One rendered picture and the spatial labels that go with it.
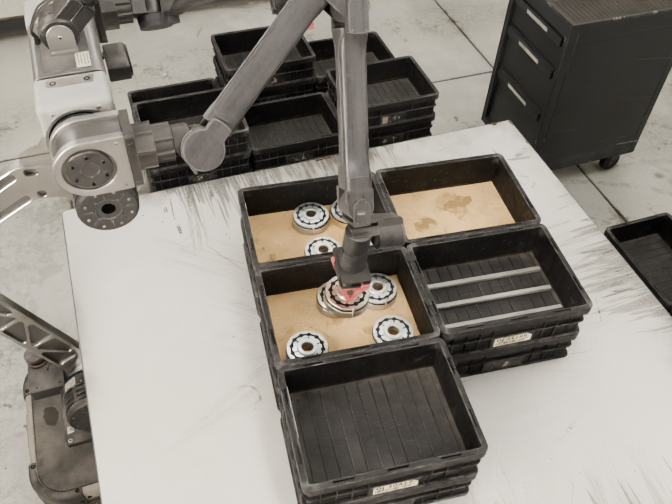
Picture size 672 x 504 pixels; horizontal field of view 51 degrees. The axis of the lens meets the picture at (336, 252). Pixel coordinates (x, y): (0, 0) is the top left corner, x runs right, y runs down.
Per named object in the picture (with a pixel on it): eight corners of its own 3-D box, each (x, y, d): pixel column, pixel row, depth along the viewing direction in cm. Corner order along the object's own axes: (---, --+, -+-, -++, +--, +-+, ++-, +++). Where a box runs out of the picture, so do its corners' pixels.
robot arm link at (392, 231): (339, 192, 147) (353, 200, 139) (390, 185, 150) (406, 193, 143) (343, 247, 151) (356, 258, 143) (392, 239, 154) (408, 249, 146)
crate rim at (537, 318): (441, 341, 168) (443, 335, 166) (403, 250, 187) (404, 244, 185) (592, 313, 175) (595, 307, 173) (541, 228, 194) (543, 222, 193)
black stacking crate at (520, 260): (436, 363, 175) (443, 336, 167) (400, 274, 194) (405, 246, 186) (580, 335, 182) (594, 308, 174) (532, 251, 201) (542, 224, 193)
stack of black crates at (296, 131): (256, 213, 301) (251, 151, 276) (238, 168, 320) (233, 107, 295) (343, 193, 311) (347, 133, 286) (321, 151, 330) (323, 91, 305)
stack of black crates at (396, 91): (344, 194, 311) (349, 111, 278) (322, 152, 330) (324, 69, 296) (426, 176, 321) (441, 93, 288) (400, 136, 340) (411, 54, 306)
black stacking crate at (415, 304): (277, 393, 168) (276, 367, 159) (256, 298, 187) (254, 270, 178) (434, 363, 175) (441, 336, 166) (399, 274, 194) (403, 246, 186)
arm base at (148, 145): (129, 159, 135) (117, 107, 126) (171, 151, 137) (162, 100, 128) (136, 188, 129) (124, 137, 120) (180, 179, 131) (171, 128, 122)
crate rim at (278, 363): (275, 372, 160) (275, 367, 159) (254, 274, 180) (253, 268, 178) (441, 341, 168) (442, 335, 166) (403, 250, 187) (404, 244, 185)
